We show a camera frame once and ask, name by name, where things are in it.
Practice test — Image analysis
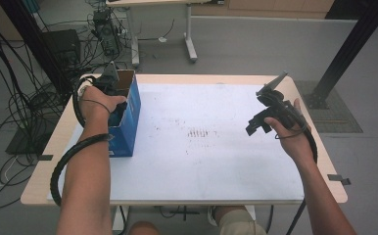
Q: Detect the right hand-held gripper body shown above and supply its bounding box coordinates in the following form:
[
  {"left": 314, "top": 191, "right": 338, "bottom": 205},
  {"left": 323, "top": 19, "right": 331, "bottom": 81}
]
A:
[{"left": 255, "top": 70, "right": 309, "bottom": 131}]

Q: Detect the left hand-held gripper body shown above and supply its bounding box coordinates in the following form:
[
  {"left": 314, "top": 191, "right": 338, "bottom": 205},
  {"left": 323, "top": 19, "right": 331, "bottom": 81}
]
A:
[{"left": 92, "top": 61, "right": 121, "bottom": 97}]

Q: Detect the blue cardboard box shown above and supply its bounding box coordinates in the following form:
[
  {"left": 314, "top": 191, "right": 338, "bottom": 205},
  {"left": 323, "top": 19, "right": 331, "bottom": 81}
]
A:
[{"left": 107, "top": 69, "right": 142, "bottom": 159}]

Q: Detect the person's left hand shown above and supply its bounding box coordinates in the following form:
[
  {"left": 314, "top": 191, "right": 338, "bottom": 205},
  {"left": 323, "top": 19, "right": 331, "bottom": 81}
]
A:
[{"left": 78, "top": 85, "right": 128, "bottom": 127}]

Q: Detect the person's right hand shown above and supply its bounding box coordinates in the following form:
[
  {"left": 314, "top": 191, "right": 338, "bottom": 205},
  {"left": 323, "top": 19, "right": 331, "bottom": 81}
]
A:
[{"left": 263, "top": 97, "right": 317, "bottom": 167}]

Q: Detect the computer tower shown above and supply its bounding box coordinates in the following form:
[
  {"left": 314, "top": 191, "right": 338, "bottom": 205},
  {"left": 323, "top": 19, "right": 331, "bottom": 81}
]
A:
[{"left": 92, "top": 9, "right": 123, "bottom": 57}]

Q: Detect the black equipment box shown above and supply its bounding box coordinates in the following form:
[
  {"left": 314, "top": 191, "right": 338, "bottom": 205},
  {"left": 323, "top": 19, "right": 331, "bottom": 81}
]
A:
[{"left": 41, "top": 28, "right": 82, "bottom": 68}]

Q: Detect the white foam board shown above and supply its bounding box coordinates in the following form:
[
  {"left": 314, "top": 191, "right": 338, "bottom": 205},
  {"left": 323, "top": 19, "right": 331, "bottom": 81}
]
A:
[{"left": 47, "top": 82, "right": 306, "bottom": 202}]

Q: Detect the light wooden table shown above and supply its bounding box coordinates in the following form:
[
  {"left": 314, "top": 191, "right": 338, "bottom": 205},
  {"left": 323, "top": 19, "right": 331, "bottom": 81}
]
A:
[{"left": 20, "top": 73, "right": 349, "bottom": 235}]

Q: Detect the white-legged desk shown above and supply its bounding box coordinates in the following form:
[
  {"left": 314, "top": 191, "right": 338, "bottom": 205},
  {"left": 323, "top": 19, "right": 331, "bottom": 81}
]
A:
[{"left": 106, "top": 0, "right": 225, "bottom": 68}]

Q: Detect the person's right leg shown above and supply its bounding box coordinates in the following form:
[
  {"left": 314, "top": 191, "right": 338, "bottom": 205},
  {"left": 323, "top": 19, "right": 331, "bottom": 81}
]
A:
[{"left": 213, "top": 205, "right": 267, "bottom": 235}]

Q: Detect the black floor plate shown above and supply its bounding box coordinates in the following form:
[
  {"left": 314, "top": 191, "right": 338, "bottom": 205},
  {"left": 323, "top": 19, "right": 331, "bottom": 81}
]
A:
[{"left": 5, "top": 125, "right": 48, "bottom": 156}]

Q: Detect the person's left knee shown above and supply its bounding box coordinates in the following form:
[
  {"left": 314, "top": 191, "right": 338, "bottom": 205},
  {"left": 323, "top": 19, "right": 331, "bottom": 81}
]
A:
[{"left": 129, "top": 219, "right": 163, "bottom": 235}]

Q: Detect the white plug with black cable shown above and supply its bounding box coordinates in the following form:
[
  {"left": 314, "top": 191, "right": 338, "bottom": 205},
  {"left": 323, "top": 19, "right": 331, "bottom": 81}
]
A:
[{"left": 137, "top": 19, "right": 175, "bottom": 44}]

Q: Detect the tangle of black cables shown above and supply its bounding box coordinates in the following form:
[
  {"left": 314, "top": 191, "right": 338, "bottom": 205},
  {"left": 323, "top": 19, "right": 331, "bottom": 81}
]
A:
[{"left": 0, "top": 0, "right": 132, "bottom": 212}]

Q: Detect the black metal post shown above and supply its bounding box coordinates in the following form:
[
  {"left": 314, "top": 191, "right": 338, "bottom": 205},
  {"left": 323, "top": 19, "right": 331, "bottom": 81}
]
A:
[
  {"left": 0, "top": 0, "right": 72, "bottom": 99},
  {"left": 303, "top": 0, "right": 378, "bottom": 111}
]

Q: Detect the left hand-held gripper cable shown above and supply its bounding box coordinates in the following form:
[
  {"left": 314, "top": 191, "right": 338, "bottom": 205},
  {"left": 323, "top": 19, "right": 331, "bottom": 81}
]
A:
[{"left": 49, "top": 73, "right": 115, "bottom": 208}]

